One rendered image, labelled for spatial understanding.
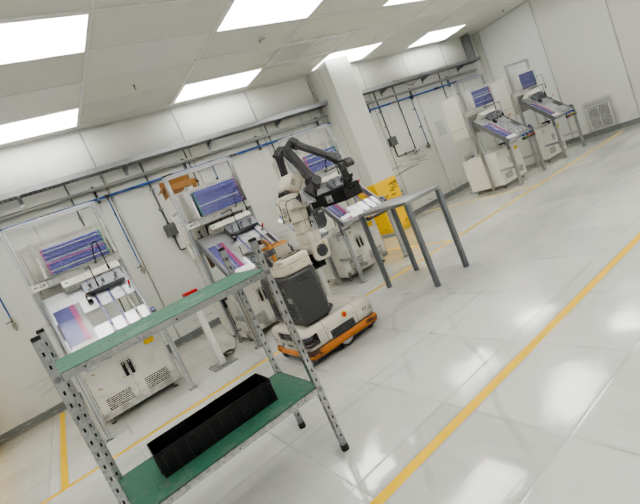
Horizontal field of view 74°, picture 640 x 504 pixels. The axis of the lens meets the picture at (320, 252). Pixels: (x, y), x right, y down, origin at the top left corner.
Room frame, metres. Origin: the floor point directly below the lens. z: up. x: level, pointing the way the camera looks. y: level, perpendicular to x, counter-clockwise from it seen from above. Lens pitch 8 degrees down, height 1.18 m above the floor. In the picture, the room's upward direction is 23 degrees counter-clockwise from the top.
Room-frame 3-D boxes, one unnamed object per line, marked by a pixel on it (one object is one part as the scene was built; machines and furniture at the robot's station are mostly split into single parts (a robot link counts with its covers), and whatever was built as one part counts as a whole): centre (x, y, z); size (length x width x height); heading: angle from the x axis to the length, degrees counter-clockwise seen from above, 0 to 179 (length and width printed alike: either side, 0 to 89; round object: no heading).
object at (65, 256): (4.03, 2.16, 0.95); 1.35 x 0.82 x 1.90; 31
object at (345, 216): (5.36, -0.44, 0.65); 1.01 x 0.73 x 1.29; 31
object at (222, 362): (3.98, 1.28, 0.39); 0.24 x 0.24 x 0.78; 31
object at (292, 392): (1.85, 0.74, 0.55); 0.91 x 0.46 x 1.10; 121
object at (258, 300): (4.75, 0.90, 0.31); 0.70 x 0.65 x 0.62; 121
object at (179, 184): (4.88, 1.04, 1.82); 0.68 x 0.30 x 0.20; 121
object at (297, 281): (3.34, 0.29, 0.59); 0.55 x 0.34 x 0.83; 30
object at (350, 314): (3.38, 0.21, 0.16); 0.67 x 0.64 x 0.25; 120
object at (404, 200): (3.99, -0.85, 0.40); 0.70 x 0.45 x 0.80; 30
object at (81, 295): (3.86, 2.04, 0.66); 1.01 x 0.73 x 1.31; 31
